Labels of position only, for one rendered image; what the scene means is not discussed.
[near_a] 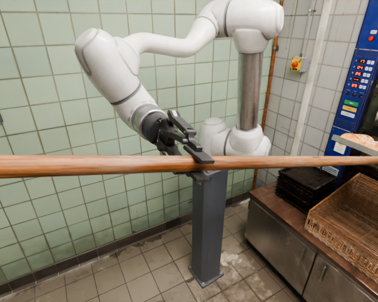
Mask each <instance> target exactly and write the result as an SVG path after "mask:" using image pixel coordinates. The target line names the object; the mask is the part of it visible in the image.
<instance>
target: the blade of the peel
mask: <svg viewBox="0 0 378 302"><path fill-rule="evenodd" d="M331 139H332V140H334V141H337V142H339V143H341V144H344V145H347V146H349V147H352V148H354V149H356V150H359V151H362V152H364V153H367V154H369V155H371V156H378V151H377V150H374V149H371V148H369V147H366V146H363V145H361V144H358V143H356V142H353V141H350V140H348V139H345V138H343V137H340V136H339V135H335V134H334V135H333V136H332V138H331Z"/></svg>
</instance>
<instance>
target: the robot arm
mask: <svg viewBox="0 0 378 302"><path fill-rule="evenodd" d="M283 23H284V10H283V7H282V6H280V5H279V4H278V3H277V2H275V1H272V0H214V1H212V2H210V3H209V4H208V5H206V6H205V7H204V8H203V9H202V11H201V12H200V13H199V14H198V15H197V17H196V19H195V21H194V22H193V24H192V26H191V29H190V31H189V33H188V35H187V37H186V38H184V39H179V38H173V37H167V36H163V35H157V34H152V33H146V32H139V33H135V34H131V35H129V36H127V37H125V38H119V37H112V36H111V35H110V34H108V33H107V32H105V31H103V30H101V29H98V28H89V29H88V30H86V31H85V32H84V33H82V34H81V35H80V36H79V37H78V39H77V40H76V42H75V49H74V52H75V55H76V58H77V61H78V63H79V65H80V67H81V68H82V70H83V72H84V73H85V74H86V76H87V78H88V79H89V80H90V82H91V83H92V84H93V85H94V87H95V88H96V90H98V91H99V93H101V94H102V96H104V97H105V99H107V100H108V102H110V104H111V105H112V107H113V108H114V109H115V111H116V112H117V114H118V115H119V117H120V118H121V120H122V121H123V122H125V124H126V125H127V126H128V127H129V128H131V129H132V130H133V131H136V132H137V133H138V134H139V135H140V136H141V137H142V138H143V139H144V140H147V141H149V142H150V143H152V144H153V145H155V146H156V147H157V149H158V151H160V156H182V154H181V153H180V151H179V150H178V147H177V145H176V144H175V140H176V141H178V142H180V143H182V144H186V145H184V146H183V149H184V150H185V151H186V152H188V153H189V154H190V155H191V156H192V157H193V158H194V159H196V160H197V161H198V162H199V163H201V164H214V162H215V160H214V159H213V158H211V157H210V156H268V155H269V151H270V148H271V142H270V140H269V138H268V137H267V136H264V135H263V131H262V128H261V126H260V125H259V124H258V123H257V121H258V112H259V98H260V86H261V79H262V65H263V51H264V50H265V49H266V48H267V46H268V43H269V40H271V39H274V38H275V37H277V36H278V35H279V33H280V32H281V30H282V28H283ZM214 38H233V42H234V44H235V48H236V49H237V51H238V95H237V124H235V125H234V126H233V128H232V129H230V128H228V127H227V124H226V123H225V121H223V120H221V119H220V118H217V117H212V118H208V119H206V120H205V121H204V122H203V124H202V125H201V127H200V130H199V136H198V142H196V140H195V139H194V136H195V135H196V134H197V132H196V130H195V129H194V128H193V127H192V126H191V125H189V124H188V123H187V122H186V121H185V120H184V119H183V118H182V117H181V116H180V114H179V111H175V110H168V111H167V114H166V113H165V112H164V111H163V110H161V109H160V108H159V107H158V105H157V104H156V103H155V101H154V99H153V98H152V97H151V96H150V94H149V93H148V92H147V91H146V89H145V88H144V87H143V86H142V84H141V82H140V81H139V79H138V78H137V75H138V70H139V67H140V58H139V56H140V55H141V54H142V53H155V54H159V55H165V56H171V57H176V58H188V57H190V56H193V55H195V54H196V53H198V52H199V51H200V50H201V49H203V48H204V46H206V45H207V44H209V43H210V42H211V41H212V40H213V39H214ZM175 126H176V127H177V128H178V129H179V130H180V131H181V132H182V133H183V134H182V133H181V132H179V131H177V130H176V129H175ZM165 152H167V154H168V155H166V154H165ZM172 173H173V174H174V175H177V174H185V175H186V176H187V177H191V178H192V179H193V180H194V181H195V182H196V183H197V182H208V181H209V177H208V176H207V175H206V174H205V173H204V172H203V171H185V172H172Z"/></svg>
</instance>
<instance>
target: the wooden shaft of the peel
mask: <svg viewBox="0 0 378 302"><path fill-rule="evenodd" d="M210 157H211V158H213V159H214V160H215V162H214V164H201V163H199V162H198V161H197V160H196V159H194V158H193V157H192V156H125V155H0V179H12V178H28V177H59V176H90V175H106V174H138V173H169V172H185V171H217V170H247V169H264V168H295V167H326V166H342V165H374V164H378V156H210Z"/></svg>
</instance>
